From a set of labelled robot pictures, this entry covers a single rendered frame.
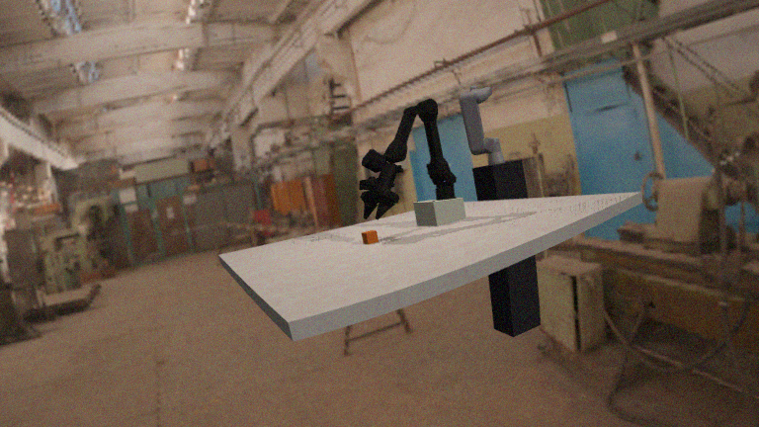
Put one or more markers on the orange block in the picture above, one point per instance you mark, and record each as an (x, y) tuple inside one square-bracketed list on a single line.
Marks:
[(370, 237)]

